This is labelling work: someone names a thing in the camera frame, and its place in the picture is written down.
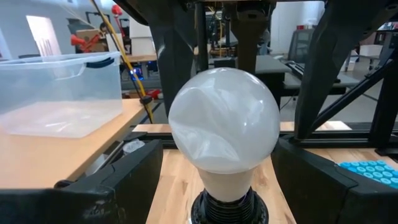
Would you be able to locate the red clamp tool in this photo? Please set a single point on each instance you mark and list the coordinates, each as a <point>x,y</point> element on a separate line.
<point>77,41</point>

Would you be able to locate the red round knob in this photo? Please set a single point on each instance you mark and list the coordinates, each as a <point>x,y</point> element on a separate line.
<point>117,10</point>

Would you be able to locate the grey speckled roll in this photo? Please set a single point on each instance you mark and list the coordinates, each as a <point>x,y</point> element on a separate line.
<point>133,147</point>

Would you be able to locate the grey desk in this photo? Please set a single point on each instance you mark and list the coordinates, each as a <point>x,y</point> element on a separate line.
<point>273,63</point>

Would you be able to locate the brown cardboard box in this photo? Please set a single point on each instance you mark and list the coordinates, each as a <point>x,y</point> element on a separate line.
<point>88,33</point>

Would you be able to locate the white light bulb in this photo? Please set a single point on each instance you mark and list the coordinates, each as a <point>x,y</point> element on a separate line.
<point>224,124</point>

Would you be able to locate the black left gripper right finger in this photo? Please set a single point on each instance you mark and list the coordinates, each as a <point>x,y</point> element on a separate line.
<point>326,202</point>

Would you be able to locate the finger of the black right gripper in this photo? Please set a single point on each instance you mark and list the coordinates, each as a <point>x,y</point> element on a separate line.
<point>335,46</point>
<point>175,56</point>

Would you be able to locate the wooden base lamp with socket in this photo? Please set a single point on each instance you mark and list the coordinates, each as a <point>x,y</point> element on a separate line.
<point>230,213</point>

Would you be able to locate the person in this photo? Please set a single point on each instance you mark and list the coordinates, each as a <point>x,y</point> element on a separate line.
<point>104,28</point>

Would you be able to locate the grey office chair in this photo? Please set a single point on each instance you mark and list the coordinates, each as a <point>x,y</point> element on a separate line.
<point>300,45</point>

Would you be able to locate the blue tube rack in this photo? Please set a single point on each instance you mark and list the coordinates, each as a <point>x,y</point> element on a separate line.
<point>373,174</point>

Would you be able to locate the white box stack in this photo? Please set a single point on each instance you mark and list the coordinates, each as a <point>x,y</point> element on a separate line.
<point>141,37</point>

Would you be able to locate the light wooden side table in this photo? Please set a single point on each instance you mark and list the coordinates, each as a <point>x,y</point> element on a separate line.
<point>31,161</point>

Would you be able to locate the clear plastic storage bin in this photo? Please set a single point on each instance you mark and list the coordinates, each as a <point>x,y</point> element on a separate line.
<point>62,93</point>

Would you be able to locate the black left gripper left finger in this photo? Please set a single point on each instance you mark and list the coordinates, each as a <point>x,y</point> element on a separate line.
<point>77,205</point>

